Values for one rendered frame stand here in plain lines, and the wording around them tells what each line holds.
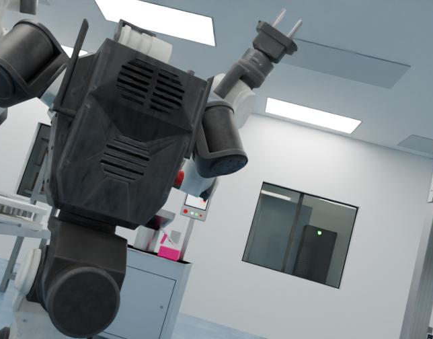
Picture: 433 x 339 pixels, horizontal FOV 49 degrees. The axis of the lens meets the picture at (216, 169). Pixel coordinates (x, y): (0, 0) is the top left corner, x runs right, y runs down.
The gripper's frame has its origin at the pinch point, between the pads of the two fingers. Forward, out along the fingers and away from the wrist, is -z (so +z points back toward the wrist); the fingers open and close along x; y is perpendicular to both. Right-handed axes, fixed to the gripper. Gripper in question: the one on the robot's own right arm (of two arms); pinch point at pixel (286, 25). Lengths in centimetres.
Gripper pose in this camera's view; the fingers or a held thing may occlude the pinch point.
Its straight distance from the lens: 134.1
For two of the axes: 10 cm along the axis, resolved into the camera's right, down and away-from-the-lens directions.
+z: -6.1, 8.0, 0.3
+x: -7.8, -6.0, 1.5
